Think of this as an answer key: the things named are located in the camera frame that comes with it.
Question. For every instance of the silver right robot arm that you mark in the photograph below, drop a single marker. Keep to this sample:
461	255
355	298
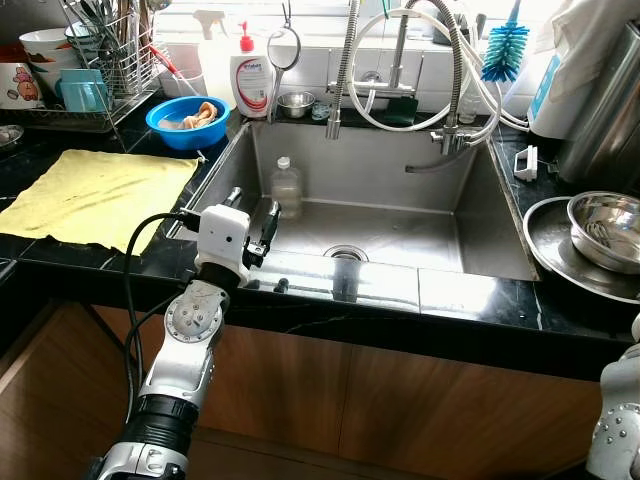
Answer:
620	410

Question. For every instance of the clear plastic bottle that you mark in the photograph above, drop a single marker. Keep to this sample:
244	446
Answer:
286	190

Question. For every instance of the blue plastic bowl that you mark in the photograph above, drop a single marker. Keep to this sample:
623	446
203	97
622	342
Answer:
185	137

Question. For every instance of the round sink drain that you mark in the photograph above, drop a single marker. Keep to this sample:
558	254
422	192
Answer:
346	252

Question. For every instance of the small steel bowl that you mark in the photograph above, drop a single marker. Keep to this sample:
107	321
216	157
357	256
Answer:
296	105

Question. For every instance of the white red pump soap bottle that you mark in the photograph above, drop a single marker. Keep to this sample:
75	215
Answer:
252	85

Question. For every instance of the stainless steel sink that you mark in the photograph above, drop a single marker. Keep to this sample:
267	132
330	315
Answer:
400	200

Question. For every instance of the yellow cleaning cloth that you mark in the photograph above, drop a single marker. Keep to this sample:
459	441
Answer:
100	200

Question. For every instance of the white spray bottle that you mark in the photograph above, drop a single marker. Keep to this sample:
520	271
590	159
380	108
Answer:
213	60

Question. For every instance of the round metal strainer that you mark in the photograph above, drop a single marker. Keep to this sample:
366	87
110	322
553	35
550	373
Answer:
284	48

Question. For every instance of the dark green sponge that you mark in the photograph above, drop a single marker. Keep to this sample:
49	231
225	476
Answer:
400	108

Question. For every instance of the brown wooden cabinet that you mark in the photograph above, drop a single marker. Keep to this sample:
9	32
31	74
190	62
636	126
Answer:
350	400

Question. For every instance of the large steel bowl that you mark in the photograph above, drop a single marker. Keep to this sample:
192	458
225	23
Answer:
605	215

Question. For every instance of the steel cylinder knife block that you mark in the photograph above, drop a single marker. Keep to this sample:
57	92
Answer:
610	130

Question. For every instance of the metal utensil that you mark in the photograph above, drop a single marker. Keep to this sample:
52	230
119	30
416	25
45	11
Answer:
603	235

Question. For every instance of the white printed mug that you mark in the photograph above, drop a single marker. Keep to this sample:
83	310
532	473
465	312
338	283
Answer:
20	85

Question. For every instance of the white ceramic bowl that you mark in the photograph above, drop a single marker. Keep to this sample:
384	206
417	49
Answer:
45	45

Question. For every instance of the small white plastic clip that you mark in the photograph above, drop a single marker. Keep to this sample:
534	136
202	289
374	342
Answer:
525	163

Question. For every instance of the large steel plate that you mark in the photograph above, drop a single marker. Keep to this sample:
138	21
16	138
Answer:
550	245

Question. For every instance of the white container blue label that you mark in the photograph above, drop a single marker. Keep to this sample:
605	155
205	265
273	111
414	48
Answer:
570	70

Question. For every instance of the blue bottle brush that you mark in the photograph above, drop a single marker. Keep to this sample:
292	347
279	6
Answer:
505	50

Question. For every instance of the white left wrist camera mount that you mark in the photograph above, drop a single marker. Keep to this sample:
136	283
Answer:
224	240

